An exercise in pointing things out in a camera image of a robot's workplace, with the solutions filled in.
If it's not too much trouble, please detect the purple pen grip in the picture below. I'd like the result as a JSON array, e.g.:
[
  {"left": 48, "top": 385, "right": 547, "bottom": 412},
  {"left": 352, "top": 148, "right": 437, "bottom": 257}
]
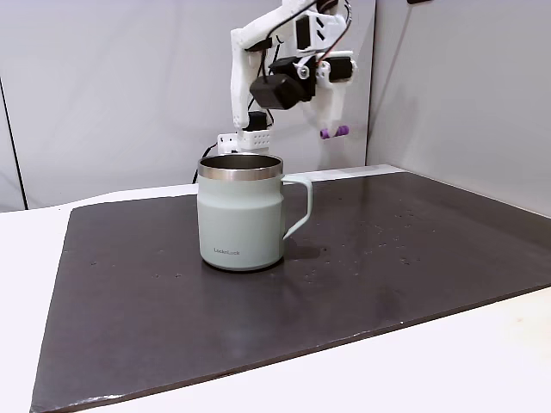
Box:
[{"left": 319, "top": 125, "right": 350, "bottom": 140}]

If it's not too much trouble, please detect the pale green steel-rimmed mug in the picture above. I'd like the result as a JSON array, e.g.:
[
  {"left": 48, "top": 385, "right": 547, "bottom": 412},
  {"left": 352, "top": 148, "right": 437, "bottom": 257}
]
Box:
[{"left": 197, "top": 152, "right": 313, "bottom": 272}]

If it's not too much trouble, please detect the dark grey table mat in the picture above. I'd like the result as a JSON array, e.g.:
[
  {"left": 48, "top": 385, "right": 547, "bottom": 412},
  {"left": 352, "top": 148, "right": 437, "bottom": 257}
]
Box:
[{"left": 29, "top": 171, "right": 551, "bottom": 413}]

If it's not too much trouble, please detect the red and black motor cable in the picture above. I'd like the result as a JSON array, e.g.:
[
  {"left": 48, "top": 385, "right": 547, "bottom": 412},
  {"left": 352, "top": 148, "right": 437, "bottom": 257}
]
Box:
[{"left": 316, "top": 0, "right": 352, "bottom": 65}]

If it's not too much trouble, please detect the black camera box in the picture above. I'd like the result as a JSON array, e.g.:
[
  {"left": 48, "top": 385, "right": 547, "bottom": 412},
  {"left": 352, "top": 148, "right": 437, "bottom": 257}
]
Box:
[{"left": 249, "top": 57, "right": 315, "bottom": 111}]

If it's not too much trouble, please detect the black camera cable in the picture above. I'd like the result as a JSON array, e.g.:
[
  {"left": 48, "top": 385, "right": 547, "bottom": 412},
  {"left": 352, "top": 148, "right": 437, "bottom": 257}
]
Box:
[{"left": 245, "top": 0, "right": 319, "bottom": 130}]

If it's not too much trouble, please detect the black base cable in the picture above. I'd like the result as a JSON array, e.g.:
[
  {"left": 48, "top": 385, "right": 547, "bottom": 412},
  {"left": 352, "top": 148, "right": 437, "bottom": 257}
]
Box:
[{"left": 191, "top": 144, "right": 220, "bottom": 184}]

